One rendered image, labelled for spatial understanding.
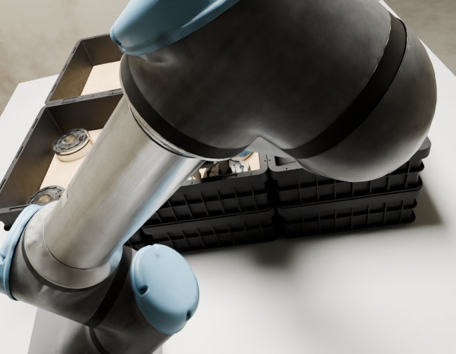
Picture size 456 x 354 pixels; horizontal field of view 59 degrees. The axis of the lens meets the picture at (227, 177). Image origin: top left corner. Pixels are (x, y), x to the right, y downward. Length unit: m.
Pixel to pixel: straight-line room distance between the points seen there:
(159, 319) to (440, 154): 0.84
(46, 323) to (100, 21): 2.34
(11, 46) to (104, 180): 2.77
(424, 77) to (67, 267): 0.39
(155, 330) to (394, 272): 0.52
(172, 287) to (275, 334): 0.33
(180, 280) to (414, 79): 0.42
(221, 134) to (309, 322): 0.62
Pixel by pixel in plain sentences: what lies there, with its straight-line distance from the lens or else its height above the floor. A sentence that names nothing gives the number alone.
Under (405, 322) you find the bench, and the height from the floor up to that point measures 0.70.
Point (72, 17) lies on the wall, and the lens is 2.90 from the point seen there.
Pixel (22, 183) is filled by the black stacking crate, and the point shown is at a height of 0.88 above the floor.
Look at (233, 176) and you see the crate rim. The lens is 0.77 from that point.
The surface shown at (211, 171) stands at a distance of 0.90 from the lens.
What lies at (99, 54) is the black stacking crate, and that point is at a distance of 1.56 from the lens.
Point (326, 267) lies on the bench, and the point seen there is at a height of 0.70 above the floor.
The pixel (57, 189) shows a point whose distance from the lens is 1.04.
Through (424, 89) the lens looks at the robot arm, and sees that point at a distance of 0.28.
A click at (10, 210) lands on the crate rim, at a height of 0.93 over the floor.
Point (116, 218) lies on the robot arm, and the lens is 0.38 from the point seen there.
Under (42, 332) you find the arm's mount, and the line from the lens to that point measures 0.73.
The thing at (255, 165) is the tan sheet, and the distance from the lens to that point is 0.93.
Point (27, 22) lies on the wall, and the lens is 2.99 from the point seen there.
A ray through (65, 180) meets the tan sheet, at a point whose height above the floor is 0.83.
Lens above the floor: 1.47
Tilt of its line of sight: 44 degrees down
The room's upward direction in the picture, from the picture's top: 16 degrees counter-clockwise
